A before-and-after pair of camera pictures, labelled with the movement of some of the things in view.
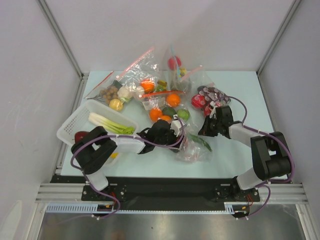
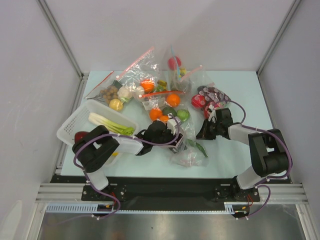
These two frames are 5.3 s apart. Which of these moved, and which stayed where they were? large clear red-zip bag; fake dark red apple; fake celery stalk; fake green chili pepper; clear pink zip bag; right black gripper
Moved: clear pink zip bag; fake green chili pepper
Stayed: fake celery stalk; large clear red-zip bag; fake dark red apple; right black gripper
